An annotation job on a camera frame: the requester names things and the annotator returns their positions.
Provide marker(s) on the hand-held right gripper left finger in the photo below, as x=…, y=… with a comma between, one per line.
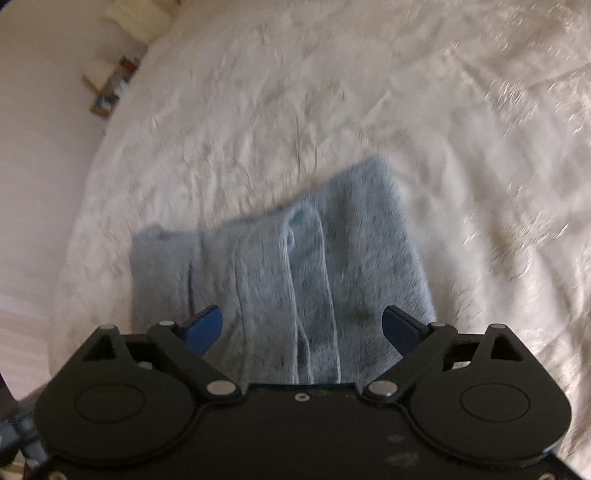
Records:
x=205, y=327

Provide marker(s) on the white floral bedspread bed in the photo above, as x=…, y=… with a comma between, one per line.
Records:
x=415, y=115

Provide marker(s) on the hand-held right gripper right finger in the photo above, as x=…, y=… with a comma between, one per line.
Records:
x=401, y=330

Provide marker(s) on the light blue pants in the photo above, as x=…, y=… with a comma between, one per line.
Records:
x=323, y=258

